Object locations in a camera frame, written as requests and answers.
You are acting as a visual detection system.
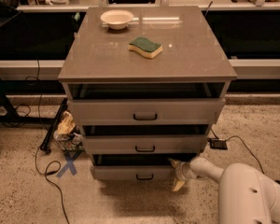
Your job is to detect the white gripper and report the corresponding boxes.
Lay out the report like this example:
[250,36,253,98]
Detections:
[169,159,197,192]

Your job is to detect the grey bottom drawer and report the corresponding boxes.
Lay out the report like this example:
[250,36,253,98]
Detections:
[91,154,175,181]

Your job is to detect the grey drawer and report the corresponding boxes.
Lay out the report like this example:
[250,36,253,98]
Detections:
[91,154,175,181]
[83,135,207,154]
[68,99,225,126]

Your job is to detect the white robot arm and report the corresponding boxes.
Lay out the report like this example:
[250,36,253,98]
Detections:
[170,157,280,224]

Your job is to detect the grey middle drawer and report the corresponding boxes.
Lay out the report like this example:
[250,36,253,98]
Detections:
[83,135,207,154]

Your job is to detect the grey top drawer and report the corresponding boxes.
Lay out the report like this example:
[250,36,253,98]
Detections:
[68,99,225,126]

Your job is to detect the grey drawer cabinet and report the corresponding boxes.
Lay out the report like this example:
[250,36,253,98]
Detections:
[57,6,238,180]

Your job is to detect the black power adapter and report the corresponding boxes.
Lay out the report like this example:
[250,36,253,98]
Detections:
[209,138,228,150]

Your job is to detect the blue tape cross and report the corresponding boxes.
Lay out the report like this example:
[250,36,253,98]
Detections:
[56,150,82,178]

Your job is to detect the crumpled bag on floor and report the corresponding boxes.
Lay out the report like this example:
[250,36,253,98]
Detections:
[53,110,84,151]

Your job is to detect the green yellow sponge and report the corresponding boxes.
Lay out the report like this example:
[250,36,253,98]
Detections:
[128,36,162,59]

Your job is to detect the black stand leg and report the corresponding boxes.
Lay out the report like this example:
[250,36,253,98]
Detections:
[40,98,67,154]

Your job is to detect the white bowl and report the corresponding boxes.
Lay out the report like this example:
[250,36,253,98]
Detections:
[101,10,133,30]

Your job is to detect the black cable right floor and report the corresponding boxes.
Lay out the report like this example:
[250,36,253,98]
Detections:
[225,135,280,191]

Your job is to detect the black cable floor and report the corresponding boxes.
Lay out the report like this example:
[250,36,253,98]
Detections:
[225,135,280,191]
[34,145,71,224]

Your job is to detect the black cable left floor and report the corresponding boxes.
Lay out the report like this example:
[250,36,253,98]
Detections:
[34,145,71,224]

